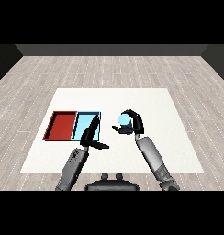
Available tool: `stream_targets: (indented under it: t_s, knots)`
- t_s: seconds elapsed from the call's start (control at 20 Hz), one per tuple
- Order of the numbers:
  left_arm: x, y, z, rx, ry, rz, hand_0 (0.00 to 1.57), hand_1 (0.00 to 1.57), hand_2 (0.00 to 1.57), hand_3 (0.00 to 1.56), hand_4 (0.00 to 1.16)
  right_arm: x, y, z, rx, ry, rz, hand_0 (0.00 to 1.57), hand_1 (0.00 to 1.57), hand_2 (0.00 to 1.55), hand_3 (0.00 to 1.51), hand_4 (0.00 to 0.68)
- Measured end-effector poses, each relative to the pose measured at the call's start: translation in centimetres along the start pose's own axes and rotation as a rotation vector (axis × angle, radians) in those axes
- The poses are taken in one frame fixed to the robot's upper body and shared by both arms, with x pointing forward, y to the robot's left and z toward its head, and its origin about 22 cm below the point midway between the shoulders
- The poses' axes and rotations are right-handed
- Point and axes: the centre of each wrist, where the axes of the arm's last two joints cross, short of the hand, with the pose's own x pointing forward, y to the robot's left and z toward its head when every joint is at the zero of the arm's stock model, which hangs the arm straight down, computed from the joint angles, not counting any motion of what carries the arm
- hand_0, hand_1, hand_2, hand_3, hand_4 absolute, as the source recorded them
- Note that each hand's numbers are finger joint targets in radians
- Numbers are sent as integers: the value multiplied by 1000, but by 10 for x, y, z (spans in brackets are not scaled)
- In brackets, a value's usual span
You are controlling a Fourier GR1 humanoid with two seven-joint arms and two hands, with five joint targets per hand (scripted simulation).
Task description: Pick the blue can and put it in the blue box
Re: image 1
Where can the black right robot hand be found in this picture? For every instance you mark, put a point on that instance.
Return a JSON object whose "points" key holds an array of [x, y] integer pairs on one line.
{"points": [[137, 123]]}

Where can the dark grey robot body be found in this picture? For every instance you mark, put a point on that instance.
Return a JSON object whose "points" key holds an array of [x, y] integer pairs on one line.
{"points": [[112, 184]]}

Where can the small blue can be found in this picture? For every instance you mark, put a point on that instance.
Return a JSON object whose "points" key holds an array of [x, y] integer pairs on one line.
{"points": [[125, 120]]}

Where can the light blue shallow open box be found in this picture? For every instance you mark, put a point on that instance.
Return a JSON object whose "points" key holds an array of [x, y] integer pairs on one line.
{"points": [[84, 125]]}

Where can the red shallow open box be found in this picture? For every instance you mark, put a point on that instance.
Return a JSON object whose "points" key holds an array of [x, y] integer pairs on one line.
{"points": [[60, 125]]}

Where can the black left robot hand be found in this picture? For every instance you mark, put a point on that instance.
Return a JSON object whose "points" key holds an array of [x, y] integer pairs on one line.
{"points": [[87, 136]]}

